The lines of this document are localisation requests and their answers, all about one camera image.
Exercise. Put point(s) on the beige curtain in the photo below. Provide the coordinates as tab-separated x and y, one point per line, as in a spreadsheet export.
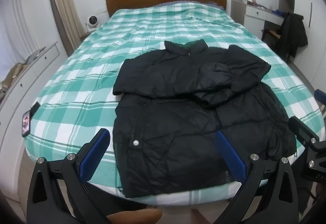
65	10

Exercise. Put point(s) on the papers on cabinet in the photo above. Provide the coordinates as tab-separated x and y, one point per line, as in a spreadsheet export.
35	53

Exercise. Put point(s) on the brown nightstand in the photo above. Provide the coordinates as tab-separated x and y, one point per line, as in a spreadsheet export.
86	34

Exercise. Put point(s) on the white drawer cabinet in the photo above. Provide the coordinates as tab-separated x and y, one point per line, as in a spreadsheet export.
23	91

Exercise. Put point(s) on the dark red desk item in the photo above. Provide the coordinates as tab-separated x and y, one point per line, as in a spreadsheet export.
252	2

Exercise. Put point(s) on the smartphone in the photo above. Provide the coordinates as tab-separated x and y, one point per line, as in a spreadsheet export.
26	123

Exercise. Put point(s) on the grey desk hutch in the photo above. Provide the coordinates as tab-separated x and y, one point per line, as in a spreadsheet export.
286	1

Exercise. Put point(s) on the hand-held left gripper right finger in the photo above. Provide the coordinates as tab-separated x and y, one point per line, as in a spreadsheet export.
230	155

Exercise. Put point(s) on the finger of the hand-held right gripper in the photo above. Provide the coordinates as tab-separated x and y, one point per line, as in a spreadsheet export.
321	100
303	132

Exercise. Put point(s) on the bed with green plaid cover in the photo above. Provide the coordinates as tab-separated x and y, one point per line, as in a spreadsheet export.
76	81

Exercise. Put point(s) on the wooden chair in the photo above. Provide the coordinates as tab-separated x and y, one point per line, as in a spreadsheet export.
271	34

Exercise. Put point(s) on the white desk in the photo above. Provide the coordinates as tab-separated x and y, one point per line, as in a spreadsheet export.
252	17

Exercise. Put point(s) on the blue desk item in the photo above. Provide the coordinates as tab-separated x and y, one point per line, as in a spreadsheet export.
277	12

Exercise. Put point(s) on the person's left hand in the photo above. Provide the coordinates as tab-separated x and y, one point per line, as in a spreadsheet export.
137	216

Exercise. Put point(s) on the black padded jacket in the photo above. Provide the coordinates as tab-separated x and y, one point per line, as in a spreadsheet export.
178	124

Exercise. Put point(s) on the small white fan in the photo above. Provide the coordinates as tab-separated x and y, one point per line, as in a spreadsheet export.
91	21

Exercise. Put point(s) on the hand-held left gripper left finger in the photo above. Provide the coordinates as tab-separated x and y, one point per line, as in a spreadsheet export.
94	155

